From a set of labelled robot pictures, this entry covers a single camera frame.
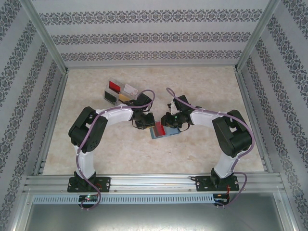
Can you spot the red card with white print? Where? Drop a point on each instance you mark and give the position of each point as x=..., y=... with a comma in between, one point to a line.
x=160, y=131

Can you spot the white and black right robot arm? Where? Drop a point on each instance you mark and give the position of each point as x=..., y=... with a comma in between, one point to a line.
x=225, y=166

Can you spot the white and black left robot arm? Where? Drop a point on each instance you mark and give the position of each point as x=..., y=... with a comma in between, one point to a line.
x=86, y=166

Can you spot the gold card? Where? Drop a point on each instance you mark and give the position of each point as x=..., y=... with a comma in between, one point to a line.
x=124, y=97

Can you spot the clear acrylic card organizer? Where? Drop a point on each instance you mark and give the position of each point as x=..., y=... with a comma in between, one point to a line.
x=121, y=92

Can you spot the plain red card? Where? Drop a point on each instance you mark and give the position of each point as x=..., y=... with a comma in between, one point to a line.
x=114, y=86

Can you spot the grey metal panel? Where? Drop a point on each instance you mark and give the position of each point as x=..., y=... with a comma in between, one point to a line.
x=154, y=219

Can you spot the aluminium mounting rail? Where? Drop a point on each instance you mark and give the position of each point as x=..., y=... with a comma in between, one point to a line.
x=154, y=183

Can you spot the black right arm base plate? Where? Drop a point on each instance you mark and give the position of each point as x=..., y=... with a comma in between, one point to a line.
x=203, y=184

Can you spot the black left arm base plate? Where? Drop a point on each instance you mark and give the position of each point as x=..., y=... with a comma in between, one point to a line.
x=106, y=184

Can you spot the aluminium side rail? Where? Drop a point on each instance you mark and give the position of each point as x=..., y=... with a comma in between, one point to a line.
x=52, y=120
x=252, y=120

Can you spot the aluminium frame post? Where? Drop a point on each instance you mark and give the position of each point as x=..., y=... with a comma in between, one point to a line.
x=45, y=36
x=257, y=36

